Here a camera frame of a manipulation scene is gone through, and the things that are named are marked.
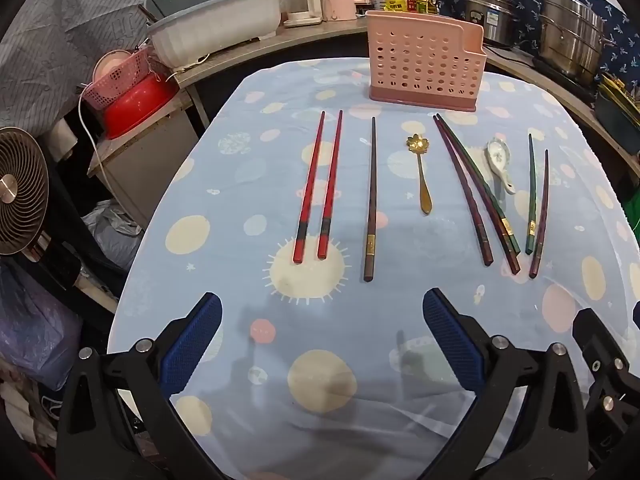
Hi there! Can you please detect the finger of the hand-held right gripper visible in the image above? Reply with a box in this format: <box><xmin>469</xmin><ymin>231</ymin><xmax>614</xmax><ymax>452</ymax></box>
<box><xmin>571</xmin><ymin>300</ymin><xmax>640</xmax><ymax>471</ymax></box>

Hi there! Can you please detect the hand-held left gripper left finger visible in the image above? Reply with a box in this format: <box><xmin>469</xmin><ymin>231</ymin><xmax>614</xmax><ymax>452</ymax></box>
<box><xmin>56</xmin><ymin>291</ymin><xmax>223</xmax><ymax>480</ymax></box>

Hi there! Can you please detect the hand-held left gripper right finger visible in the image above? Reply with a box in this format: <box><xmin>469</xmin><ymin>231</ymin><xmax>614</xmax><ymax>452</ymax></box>
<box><xmin>422</xmin><ymin>287</ymin><xmax>591</xmax><ymax>480</ymax></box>

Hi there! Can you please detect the brown chopstick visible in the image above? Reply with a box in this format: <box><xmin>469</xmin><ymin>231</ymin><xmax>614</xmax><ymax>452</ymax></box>
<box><xmin>362</xmin><ymin>117</ymin><xmax>378</xmax><ymax>282</ymax></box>

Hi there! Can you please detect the green chopstick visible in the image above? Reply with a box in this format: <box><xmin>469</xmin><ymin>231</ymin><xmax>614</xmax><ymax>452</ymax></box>
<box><xmin>438</xmin><ymin>113</ymin><xmax>520</xmax><ymax>256</ymax></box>
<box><xmin>525</xmin><ymin>134</ymin><xmax>539</xmax><ymax>255</ymax></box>

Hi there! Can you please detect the pink perforated utensil holder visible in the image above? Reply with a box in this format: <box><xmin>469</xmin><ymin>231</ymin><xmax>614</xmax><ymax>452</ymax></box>
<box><xmin>366</xmin><ymin>10</ymin><xmax>487</xmax><ymax>113</ymax></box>

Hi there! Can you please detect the blue dotted tablecloth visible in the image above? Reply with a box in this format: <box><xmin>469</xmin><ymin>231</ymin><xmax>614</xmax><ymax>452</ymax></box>
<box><xmin>107</xmin><ymin>57</ymin><xmax>640</xmax><ymax>480</ymax></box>

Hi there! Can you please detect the maroon chopstick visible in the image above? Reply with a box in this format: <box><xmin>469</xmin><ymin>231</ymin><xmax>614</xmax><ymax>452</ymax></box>
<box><xmin>436</xmin><ymin>116</ymin><xmax>521</xmax><ymax>276</ymax></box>

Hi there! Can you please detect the purple chopstick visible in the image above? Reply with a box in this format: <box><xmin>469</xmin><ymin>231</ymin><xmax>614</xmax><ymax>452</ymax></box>
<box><xmin>529</xmin><ymin>149</ymin><xmax>550</xmax><ymax>279</ymax></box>
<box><xmin>433</xmin><ymin>117</ymin><xmax>494</xmax><ymax>267</ymax></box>

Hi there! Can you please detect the grey plastic bag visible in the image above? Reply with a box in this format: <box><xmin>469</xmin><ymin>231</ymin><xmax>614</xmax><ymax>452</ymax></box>
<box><xmin>81</xmin><ymin>199</ymin><xmax>144</xmax><ymax>272</ymax></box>

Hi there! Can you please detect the gold flower spoon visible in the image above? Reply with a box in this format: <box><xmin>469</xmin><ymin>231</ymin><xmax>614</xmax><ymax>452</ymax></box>
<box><xmin>405</xmin><ymin>133</ymin><xmax>433</xmax><ymax>215</ymax></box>

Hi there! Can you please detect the blue plastic bag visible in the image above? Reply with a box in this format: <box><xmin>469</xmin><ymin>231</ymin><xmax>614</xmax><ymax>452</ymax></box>
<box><xmin>0</xmin><ymin>259</ymin><xmax>84</xmax><ymax>392</ymax></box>

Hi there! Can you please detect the white ceramic spoon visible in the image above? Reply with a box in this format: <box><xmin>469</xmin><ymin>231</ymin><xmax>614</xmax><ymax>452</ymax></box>
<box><xmin>486</xmin><ymin>138</ymin><xmax>517</xmax><ymax>195</ymax></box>

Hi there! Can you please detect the wooden side table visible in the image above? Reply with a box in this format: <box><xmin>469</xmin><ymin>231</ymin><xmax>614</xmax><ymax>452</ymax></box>
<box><xmin>87</xmin><ymin>20</ymin><xmax>372</xmax><ymax>218</ymax></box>

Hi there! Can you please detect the red and black chopstick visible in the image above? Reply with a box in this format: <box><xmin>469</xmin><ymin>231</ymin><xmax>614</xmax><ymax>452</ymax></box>
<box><xmin>292</xmin><ymin>111</ymin><xmax>326</xmax><ymax>264</ymax></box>
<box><xmin>317</xmin><ymin>110</ymin><xmax>344</xmax><ymax>261</ymax></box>

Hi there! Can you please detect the round desk fan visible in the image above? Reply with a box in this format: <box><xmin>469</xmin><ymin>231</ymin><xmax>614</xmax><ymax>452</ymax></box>
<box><xmin>0</xmin><ymin>126</ymin><xmax>51</xmax><ymax>257</ymax></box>

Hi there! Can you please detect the wooden counter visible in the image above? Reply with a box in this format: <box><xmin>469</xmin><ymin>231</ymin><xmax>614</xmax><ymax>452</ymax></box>
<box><xmin>481</xmin><ymin>35</ymin><xmax>640</xmax><ymax>188</ymax></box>

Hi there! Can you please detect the stack of yellow green bowls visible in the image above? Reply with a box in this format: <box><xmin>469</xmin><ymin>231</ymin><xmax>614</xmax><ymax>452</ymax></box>
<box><xmin>594</xmin><ymin>72</ymin><xmax>640</xmax><ymax>142</ymax></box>

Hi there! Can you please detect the red plastic basin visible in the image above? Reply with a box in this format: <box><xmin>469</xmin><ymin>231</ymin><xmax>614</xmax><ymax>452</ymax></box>
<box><xmin>102</xmin><ymin>77</ymin><xmax>180</xmax><ymax>141</ymax></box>

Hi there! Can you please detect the black induction cooker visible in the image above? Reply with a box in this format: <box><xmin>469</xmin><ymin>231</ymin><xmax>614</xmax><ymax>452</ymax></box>
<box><xmin>531</xmin><ymin>55</ymin><xmax>601</xmax><ymax>94</ymax></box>

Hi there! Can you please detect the pink plastic basket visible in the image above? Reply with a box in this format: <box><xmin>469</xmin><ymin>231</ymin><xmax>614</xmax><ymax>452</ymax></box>
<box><xmin>80</xmin><ymin>49</ymin><xmax>157</xmax><ymax>111</ymax></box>

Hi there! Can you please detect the steel steamer pot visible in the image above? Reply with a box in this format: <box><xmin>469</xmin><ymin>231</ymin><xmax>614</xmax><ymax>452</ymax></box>
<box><xmin>537</xmin><ymin>0</ymin><xmax>615</xmax><ymax>86</ymax></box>

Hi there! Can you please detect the white dish box teal lid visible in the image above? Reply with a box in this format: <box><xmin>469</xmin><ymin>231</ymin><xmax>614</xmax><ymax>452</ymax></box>
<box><xmin>144</xmin><ymin>0</ymin><xmax>282</xmax><ymax>67</ymax></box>

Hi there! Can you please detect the steel rice cooker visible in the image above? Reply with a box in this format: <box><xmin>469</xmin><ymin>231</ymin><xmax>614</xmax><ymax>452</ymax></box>
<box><xmin>465</xmin><ymin>0</ymin><xmax>522</xmax><ymax>49</ymax></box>

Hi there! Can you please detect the grey striped curtain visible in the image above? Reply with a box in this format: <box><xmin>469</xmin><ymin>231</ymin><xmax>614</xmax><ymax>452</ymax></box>
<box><xmin>0</xmin><ymin>0</ymin><xmax>168</xmax><ymax>137</ymax></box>

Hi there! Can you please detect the white glass kettle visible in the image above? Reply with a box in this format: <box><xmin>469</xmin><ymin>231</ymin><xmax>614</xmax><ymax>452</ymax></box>
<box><xmin>280</xmin><ymin>0</ymin><xmax>323</xmax><ymax>28</ymax></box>

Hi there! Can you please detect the white cable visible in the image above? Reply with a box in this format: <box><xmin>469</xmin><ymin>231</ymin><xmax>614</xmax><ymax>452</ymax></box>
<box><xmin>76</xmin><ymin>85</ymin><xmax>110</xmax><ymax>172</ymax></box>

